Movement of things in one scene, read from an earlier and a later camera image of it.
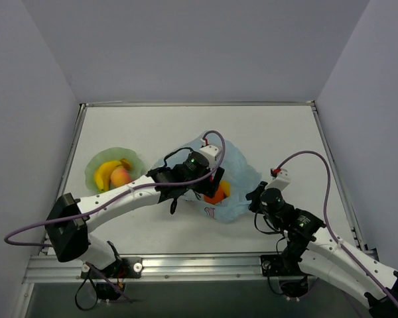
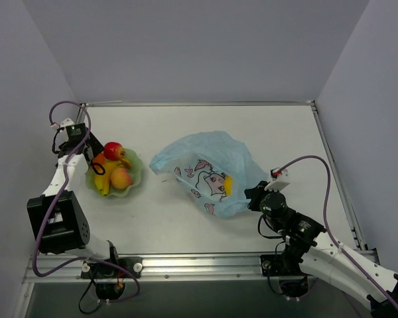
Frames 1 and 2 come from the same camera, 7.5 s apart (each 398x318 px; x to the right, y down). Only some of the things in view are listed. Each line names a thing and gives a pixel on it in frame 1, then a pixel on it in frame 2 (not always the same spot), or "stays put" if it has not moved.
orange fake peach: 120,177 stays put
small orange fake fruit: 217,197 to 99,158
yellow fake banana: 103,173 stays put
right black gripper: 256,196 stays put
